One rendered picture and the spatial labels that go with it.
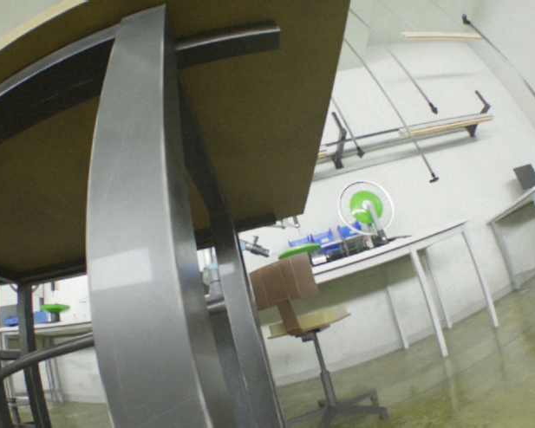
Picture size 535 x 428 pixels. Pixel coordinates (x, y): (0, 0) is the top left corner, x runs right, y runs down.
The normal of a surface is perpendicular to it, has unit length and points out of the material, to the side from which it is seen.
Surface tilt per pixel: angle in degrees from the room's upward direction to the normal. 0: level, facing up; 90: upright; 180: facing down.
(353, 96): 90
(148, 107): 90
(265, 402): 90
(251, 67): 180
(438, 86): 90
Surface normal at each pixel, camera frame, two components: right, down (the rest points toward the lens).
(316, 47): 0.24, 0.89
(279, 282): -0.47, -0.18
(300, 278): -0.21, -0.33
